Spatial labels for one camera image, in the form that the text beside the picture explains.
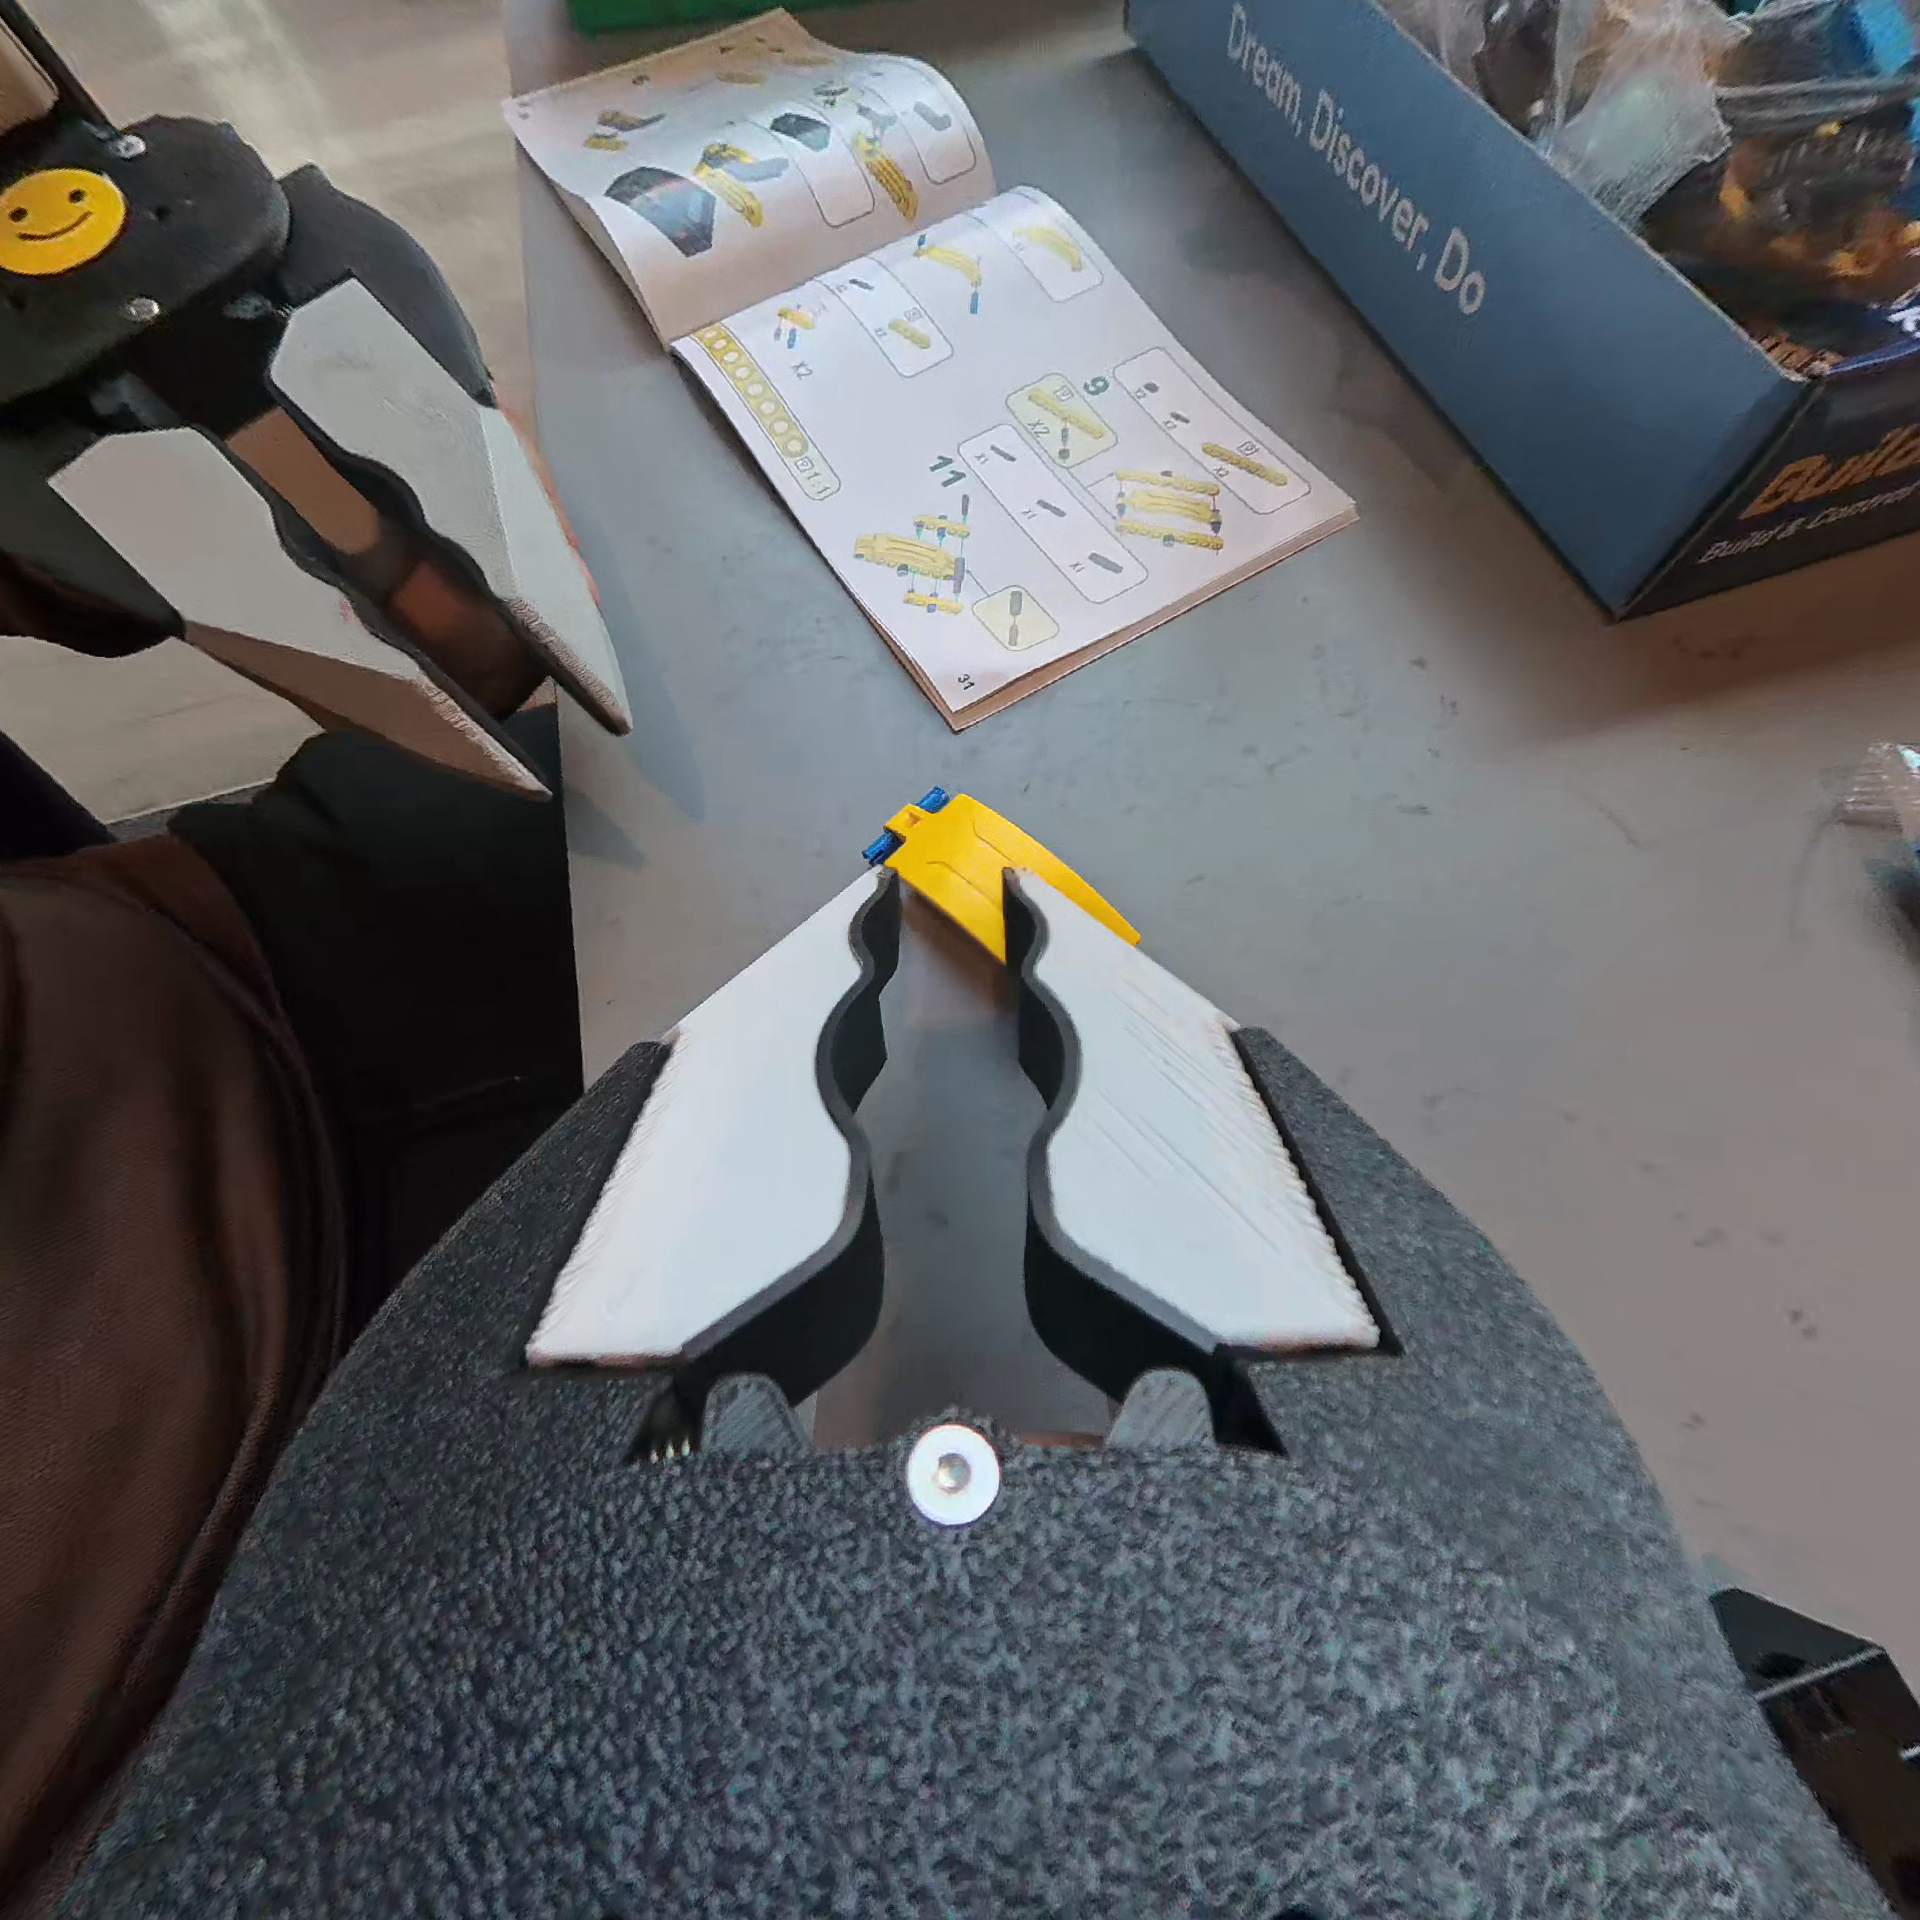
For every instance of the large white label parts bag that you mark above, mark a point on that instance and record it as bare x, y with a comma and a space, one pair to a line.
1800, 240

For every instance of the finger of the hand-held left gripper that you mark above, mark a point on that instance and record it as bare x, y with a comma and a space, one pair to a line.
224, 557
451, 451

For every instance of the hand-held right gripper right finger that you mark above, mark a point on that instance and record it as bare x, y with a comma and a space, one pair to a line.
1184, 1170

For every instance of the green plastic bin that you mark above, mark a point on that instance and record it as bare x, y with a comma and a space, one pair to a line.
661, 11

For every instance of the person's black pants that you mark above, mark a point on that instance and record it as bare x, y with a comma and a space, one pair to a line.
405, 931

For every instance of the person's brown shirt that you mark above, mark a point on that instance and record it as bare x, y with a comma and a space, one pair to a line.
136, 1275

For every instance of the yellow panel brick blue pin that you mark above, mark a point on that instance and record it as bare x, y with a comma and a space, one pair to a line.
974, 862

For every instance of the clear bag of small pins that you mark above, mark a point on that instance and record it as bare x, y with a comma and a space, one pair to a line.
1890, 795

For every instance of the blue cardboard kit box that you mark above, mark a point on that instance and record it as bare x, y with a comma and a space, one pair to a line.
1499, 301

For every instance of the black perforated block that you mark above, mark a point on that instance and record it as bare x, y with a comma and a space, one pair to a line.
1815, 1695

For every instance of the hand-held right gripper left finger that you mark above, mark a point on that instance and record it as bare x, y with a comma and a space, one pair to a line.
704, 1170

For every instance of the open instruction booklet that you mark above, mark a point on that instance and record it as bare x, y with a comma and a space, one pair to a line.
974, 375

